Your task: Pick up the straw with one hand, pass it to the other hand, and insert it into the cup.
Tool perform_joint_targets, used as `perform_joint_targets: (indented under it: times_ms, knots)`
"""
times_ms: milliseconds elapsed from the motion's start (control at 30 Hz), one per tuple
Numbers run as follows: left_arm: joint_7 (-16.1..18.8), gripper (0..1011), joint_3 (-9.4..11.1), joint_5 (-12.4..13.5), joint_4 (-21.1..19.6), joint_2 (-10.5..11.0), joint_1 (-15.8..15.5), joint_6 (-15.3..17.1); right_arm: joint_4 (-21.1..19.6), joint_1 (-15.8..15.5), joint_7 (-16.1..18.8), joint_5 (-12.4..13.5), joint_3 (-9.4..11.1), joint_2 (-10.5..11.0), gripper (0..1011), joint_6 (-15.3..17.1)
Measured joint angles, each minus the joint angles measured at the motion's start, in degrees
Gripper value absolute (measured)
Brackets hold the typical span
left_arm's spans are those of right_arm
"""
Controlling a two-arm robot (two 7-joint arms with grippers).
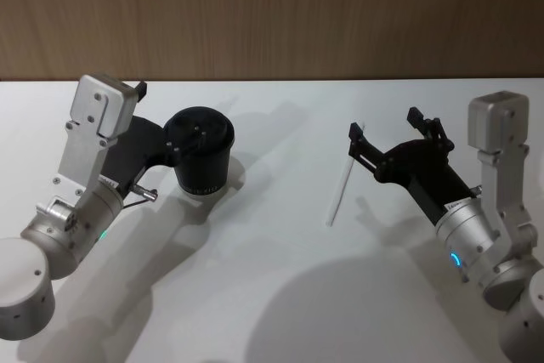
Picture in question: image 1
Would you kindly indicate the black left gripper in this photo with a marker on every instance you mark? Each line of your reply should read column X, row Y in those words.
column 129, row 150

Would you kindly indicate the black paper cup with lid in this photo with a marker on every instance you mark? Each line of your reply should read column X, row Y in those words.
column 204, row 167

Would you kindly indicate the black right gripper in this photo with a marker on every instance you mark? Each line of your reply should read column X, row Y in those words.
column 418, row 167

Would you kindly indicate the white wrapped straw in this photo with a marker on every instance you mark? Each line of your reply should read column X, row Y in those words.
column 338, row 197

